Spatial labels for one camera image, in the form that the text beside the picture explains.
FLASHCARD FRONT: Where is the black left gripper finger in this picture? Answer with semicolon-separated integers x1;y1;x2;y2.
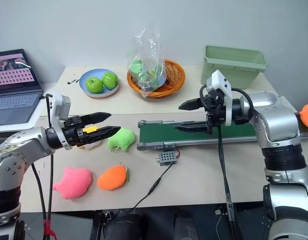
81;112;112;125
89;126;121;144

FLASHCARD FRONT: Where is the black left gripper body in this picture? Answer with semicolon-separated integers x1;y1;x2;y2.
62;115;94;148

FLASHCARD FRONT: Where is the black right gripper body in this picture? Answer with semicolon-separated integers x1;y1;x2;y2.
200;87;228;135

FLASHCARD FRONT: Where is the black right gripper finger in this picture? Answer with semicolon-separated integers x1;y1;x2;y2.
173;120;209;134
178;97;206;112

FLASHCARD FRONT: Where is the small green conveyor belt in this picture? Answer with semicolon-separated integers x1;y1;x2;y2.
136;119;260;152

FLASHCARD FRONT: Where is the small grey control box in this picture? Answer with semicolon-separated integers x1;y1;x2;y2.
154;150;178;168

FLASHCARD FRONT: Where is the yellow white toy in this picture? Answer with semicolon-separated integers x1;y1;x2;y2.
77;125;102;151

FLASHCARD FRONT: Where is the green plush toy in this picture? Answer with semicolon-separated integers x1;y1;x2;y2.
107;127;136;154

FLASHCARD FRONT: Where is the light blue plate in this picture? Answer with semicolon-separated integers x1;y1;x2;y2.
79;68;121;99

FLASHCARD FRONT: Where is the green apple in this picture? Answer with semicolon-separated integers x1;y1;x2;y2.
85;76;104;95
102;71;119;91

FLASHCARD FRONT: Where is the orange woven basket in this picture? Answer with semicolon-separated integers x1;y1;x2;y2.
126;59;187;99

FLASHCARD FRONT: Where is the orange plush toy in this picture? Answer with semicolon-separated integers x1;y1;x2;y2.
96;163;131;192

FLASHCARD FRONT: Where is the pink plush toy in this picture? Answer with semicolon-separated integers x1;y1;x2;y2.
52;166;93;201

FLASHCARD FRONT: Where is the pale green plastic bin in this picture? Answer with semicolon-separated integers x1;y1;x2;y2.
200;45;268;91

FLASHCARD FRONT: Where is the clear plastic bag with fruit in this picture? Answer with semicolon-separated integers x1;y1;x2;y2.
125;26;168;100

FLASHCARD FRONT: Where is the open grey laptop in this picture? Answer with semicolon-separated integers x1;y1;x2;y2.
0;48;45;127

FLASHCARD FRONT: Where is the dark brown board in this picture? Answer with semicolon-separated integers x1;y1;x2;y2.
292;111;308;141

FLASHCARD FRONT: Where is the dark rounded shape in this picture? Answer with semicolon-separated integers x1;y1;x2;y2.
104;211;142;240
173;209;197;240

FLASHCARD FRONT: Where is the red tape wrap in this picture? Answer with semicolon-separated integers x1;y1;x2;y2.
43;219;57;238

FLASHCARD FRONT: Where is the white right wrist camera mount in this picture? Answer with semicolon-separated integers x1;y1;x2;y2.
206;69;233;127

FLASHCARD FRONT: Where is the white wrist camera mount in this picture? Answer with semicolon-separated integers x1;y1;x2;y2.
206;69;233;127
49;93;72;151

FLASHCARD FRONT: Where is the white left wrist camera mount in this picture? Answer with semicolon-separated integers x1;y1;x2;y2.
49;93;72;151

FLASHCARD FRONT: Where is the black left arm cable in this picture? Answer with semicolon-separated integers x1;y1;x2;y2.
31;92;56;240

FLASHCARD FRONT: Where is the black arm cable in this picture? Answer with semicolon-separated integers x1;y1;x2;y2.
31;92;56;240
199;85;254;240

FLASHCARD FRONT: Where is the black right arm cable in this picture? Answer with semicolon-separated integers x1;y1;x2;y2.
199;85;254;240

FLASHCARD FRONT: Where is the black power cable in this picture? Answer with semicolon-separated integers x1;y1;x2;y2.
129;161;175;214

